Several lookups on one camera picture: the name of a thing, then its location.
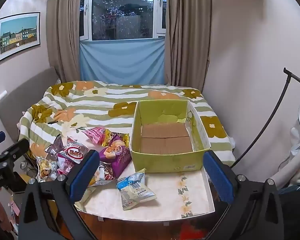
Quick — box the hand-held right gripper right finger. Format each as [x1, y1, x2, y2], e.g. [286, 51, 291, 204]
[203, 150, 285, 240]

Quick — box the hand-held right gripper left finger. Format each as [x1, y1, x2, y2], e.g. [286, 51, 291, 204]
[18, 149, 100, 240]

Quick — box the pink and white snack packet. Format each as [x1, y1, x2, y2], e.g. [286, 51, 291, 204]
[57, 140, 90, 175]

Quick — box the purple chip bag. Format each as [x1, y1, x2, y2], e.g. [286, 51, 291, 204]
[99, 134, 132, 178]

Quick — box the green cardboard box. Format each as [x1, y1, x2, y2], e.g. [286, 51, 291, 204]
[129, 99, 212, 173]

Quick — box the pale snack packet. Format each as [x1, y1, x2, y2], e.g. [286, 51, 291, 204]
[87, 162, 115, 187]

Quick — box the glass jar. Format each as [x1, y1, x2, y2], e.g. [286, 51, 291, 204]
[20, 161, 38, 178]

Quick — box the clear nut snack packet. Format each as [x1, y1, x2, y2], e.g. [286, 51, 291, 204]
[36, 156, 59, 182]

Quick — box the brown snack packet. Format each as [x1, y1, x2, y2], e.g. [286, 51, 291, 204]
[45, 135, 70, 162]

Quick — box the gold snack packet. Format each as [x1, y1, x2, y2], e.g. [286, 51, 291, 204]
[101, 129, 130, 147]

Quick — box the grey headboard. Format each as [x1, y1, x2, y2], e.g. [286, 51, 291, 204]
[0, 66, 63, 143]

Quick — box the blue and white snack packet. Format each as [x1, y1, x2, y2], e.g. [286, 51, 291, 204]
[116, 168, 157, 211]

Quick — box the white floral tray table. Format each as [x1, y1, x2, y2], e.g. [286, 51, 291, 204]
[74, 127, 215, 222]

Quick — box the floral striped blanket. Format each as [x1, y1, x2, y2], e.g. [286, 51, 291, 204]
[16, 80, 237, 167]

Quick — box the black metal stand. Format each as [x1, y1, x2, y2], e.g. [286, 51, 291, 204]
[230, 67, 300, 168]

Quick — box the blue cloth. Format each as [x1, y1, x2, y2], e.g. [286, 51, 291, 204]
[79, 39, 165, 85]

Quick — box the beige curtain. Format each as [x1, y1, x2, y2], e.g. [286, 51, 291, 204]
[164, 0, 212, 93]
[46, 0, 84, 83]

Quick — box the window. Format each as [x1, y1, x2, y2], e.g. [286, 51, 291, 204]
[79, 0, 168, 41]

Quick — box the framed wall poster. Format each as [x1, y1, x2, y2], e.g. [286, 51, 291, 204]
[0, 12, 41, 64]

